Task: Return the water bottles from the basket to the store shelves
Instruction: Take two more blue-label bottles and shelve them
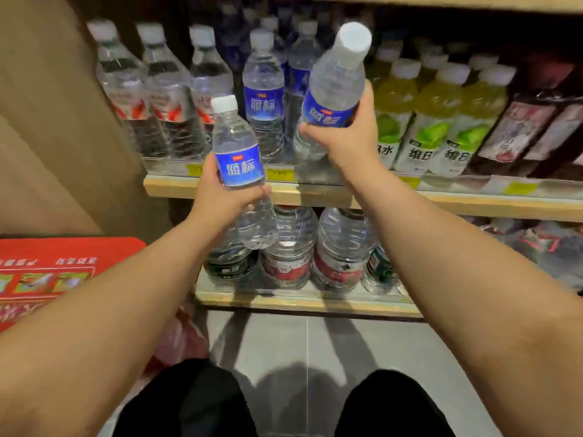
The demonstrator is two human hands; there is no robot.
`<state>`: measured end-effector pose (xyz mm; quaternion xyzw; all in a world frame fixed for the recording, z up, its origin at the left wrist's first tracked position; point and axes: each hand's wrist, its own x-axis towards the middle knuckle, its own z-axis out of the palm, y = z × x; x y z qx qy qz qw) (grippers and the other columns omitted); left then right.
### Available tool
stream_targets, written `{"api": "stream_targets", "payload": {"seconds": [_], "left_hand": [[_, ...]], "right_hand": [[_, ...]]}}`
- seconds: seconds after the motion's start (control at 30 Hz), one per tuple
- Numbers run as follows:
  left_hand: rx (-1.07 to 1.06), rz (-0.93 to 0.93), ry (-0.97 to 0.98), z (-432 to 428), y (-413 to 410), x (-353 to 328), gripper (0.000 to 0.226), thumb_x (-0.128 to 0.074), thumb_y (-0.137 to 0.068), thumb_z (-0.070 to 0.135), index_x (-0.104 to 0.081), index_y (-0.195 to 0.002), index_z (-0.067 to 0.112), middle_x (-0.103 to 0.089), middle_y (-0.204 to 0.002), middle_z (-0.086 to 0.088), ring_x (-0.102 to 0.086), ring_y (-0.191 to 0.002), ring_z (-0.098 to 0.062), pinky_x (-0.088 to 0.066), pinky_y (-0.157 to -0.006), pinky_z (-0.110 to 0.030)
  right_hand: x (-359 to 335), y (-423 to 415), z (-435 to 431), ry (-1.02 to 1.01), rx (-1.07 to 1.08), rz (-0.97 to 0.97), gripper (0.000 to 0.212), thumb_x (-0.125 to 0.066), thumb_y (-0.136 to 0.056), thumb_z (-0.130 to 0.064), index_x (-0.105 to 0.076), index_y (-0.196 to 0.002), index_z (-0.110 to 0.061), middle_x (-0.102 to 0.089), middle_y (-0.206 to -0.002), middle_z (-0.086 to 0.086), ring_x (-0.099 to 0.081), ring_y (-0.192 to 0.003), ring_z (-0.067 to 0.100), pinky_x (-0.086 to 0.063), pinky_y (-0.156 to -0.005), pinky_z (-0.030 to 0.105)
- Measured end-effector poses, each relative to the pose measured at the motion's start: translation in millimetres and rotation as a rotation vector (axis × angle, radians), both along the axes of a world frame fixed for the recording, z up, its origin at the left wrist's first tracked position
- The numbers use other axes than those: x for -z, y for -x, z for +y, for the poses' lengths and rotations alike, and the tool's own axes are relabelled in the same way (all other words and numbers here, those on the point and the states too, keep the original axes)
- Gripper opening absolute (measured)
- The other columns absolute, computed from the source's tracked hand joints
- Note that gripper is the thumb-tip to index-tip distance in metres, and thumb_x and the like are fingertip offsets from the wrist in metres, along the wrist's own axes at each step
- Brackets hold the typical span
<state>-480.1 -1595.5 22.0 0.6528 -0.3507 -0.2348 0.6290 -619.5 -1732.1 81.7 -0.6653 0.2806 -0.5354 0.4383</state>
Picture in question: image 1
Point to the person's left hand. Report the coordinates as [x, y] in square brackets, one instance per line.
[218, 204]

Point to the person's right hand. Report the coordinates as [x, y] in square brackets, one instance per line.
[355, 145]

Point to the blue label water bottle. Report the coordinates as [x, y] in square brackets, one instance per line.
[239, 166]
[263, 104]
[332, 86]

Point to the wooden store shelves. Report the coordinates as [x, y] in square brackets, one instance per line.
[314, 195]

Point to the person's right forearm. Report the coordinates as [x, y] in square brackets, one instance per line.
[478, 291]

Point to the person's left forearm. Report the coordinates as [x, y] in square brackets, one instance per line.
[91, 336]

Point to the black label water jug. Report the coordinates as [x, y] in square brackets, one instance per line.
[230, 268]

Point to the row of yellow vitamin drinks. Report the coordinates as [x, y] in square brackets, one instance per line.
[428, 131]

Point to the row of blue label bottles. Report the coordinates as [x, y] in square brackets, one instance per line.
[298, 77]

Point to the red label water jug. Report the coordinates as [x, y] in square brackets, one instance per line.
[287, 268]
[339, 263]

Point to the green label water jug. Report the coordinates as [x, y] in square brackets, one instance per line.
[378, 270]

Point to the yellow price tag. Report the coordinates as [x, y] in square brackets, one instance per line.
[520, 188]
[410, 182]
[278, 173]
[193, 170]

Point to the red plastic package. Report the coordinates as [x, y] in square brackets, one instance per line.
[182, 341]

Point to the row of dark plum drinks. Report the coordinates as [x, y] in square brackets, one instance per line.
[519, 131]

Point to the red printed carton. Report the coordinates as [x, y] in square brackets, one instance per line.
[45, 268]

